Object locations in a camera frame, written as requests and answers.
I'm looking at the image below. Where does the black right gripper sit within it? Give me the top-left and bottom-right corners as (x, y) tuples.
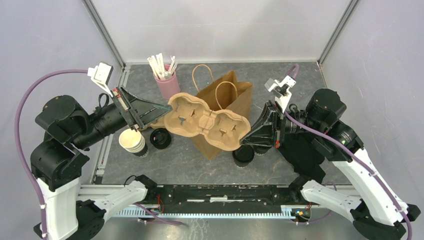
(239, 98), (326, 147)

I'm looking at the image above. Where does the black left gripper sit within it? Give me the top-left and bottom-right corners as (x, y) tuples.
(75, 82), (176, 147)

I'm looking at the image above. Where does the black paper coffee cup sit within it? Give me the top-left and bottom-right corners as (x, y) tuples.
(253, 145), (271, 156)
(233, 158), (253, 168)

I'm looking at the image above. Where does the brown cardboard cup carrier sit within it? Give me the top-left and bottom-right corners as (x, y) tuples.
(163, 92), (251, 151)
(141, 118), (165, 131)

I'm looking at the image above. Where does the brown paper bag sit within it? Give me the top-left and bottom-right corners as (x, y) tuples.
(191, 63), (255, 162)

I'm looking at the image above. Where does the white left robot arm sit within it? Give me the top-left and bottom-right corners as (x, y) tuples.
(30, 86), (172, 240)

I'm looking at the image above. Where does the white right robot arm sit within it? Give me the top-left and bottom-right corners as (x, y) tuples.
(240, 88), (421, 240)

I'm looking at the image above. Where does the stack of paper cups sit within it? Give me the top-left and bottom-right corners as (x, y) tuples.
(118, 129), (149, 158)

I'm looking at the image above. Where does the stack of black lids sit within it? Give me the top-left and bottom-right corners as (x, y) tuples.
(149, 128), (172, 150)

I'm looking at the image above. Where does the pink straw holder cup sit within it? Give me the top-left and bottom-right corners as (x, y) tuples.
(152, 68), (181, 99)

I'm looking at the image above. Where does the black cloth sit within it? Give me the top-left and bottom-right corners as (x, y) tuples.
(278, 133), (326, 183)

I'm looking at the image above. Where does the white wrapped straws bundle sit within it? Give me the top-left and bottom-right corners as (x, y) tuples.
(146, 53), (178, 81)

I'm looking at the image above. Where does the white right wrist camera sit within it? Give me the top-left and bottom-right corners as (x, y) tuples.
(264, 75), (297, 112)

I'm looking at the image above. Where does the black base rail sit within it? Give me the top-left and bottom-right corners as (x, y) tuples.
(139, 184), (309, 214)

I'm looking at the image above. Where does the aluminium slotted cable duct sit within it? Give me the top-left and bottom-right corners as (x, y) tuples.
(117, 184), (309, 220)

